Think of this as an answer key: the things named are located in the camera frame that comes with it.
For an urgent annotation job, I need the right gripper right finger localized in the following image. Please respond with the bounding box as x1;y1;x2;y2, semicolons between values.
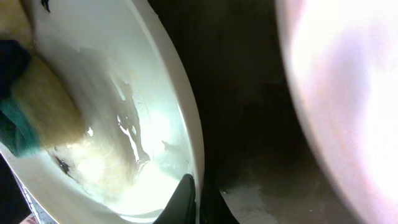
200;183;239;224

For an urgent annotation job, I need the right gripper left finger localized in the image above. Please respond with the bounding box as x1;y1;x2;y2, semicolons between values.
154;174;197;224

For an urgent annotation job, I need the white plate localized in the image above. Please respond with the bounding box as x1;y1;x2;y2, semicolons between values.
275;0;397;223
1;0;204;223

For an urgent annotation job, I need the green yellow sponge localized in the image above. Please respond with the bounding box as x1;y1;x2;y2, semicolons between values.
1;0;85;157

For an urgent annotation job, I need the brown serving tray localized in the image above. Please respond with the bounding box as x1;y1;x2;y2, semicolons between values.
149;0;357;223

